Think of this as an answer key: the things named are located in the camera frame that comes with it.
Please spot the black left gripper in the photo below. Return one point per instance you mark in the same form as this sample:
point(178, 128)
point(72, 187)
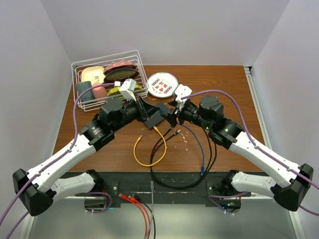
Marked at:
point(145, 109)

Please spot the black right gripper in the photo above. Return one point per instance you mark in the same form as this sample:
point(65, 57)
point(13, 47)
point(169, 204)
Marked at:
point(181, 120)

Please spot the black network switch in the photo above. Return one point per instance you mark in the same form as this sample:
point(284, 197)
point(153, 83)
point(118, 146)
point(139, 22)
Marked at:
point(156, 118)

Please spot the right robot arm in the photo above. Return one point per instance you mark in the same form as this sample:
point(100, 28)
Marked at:
point(286, 182)

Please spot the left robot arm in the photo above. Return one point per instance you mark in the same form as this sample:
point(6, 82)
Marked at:
point(34, 187)

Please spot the white round printed plate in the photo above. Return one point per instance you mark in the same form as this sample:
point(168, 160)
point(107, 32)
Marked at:
point(162, 84)

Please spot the green plate in rack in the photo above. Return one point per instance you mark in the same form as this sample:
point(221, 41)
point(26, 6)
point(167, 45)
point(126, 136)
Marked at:
point(115, 91)

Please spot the dark olive plate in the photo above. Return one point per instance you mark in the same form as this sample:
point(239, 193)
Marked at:
point(121, 74)

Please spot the pink cup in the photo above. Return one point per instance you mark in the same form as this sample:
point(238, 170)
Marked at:
point(99, 91)

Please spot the pink plate in rack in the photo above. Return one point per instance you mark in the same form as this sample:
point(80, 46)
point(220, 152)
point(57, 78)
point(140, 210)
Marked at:
point(118, 65)

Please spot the cream square plate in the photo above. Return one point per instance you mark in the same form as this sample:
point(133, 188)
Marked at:
point(93, 75)

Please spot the dark grey cup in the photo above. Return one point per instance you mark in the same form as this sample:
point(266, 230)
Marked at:
point(83, 86)

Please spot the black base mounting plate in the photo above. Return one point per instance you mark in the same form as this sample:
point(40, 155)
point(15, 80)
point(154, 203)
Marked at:
point(102, 189)

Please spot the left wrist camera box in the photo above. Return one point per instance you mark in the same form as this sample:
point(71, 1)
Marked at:
point(127, 89)

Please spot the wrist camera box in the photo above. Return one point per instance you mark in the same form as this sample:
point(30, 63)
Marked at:
point(127, 89)
point(181, 92)

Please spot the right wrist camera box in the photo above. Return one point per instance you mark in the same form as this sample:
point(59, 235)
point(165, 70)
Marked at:
point(181, 92)

